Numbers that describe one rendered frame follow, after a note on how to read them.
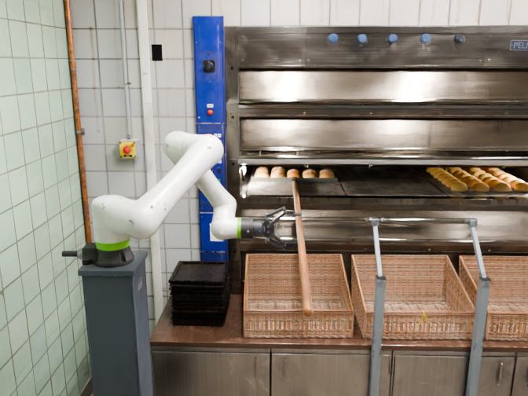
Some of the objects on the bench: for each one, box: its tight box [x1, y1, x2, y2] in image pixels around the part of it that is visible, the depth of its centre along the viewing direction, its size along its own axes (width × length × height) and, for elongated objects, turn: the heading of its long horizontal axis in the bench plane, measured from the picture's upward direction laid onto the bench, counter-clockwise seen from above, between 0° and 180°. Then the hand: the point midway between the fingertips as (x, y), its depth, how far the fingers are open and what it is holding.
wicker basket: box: [243, 253, 354, 338], centre depth 279 cm, size 49×56×28 cm
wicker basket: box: [350, 255, 475, 340], centre depth 277 cm, size 49×56×28 cm
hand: (298, 229), depth 234 cm, fingers open, 13 cm apart
